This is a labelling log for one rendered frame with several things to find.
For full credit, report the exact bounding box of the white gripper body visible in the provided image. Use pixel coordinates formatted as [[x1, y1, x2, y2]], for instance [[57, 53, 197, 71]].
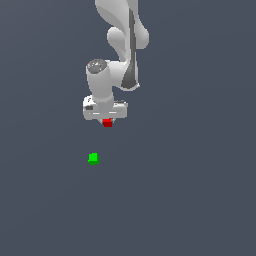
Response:
[[82, 94, 129, 121]]

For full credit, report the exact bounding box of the green cube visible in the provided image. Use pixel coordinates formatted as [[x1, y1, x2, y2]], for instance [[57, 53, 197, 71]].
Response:
[[87, 152, 100, 166]]

